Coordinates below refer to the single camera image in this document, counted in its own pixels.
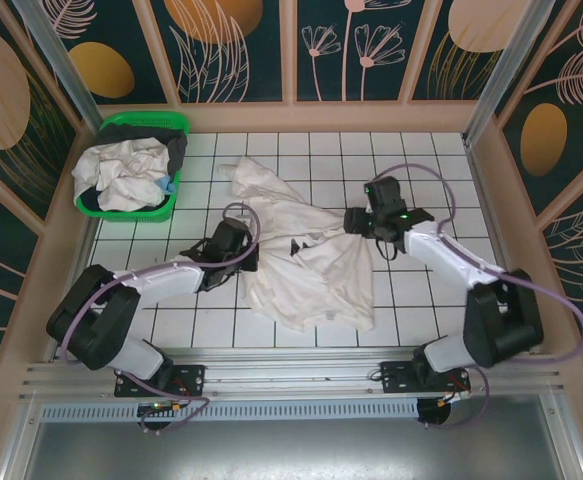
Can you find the grey metal sheet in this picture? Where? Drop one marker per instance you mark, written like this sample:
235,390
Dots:
291,450

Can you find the navy garment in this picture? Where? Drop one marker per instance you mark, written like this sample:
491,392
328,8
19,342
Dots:
88,200

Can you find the green plastic laundry basket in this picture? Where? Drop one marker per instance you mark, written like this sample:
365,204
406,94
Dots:
136,119

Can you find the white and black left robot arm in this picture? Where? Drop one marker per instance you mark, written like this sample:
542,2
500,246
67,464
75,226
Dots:
161,280

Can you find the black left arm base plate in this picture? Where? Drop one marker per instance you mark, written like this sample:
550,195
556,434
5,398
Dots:
191,380

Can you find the aluminium frame post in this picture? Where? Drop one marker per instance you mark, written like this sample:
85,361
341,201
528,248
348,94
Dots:
56,60
501,65

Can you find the dark grey t-shirt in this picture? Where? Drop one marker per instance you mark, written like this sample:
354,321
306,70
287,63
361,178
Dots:
176,150

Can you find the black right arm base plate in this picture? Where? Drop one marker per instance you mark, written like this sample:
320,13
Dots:
396,380

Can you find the crumpled white t-shirt pile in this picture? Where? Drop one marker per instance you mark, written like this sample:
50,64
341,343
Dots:
121,175

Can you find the aluminium mounting rail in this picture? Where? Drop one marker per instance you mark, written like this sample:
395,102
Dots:
291,375

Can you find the light blue garment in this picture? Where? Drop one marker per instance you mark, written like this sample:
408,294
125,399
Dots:
167,185

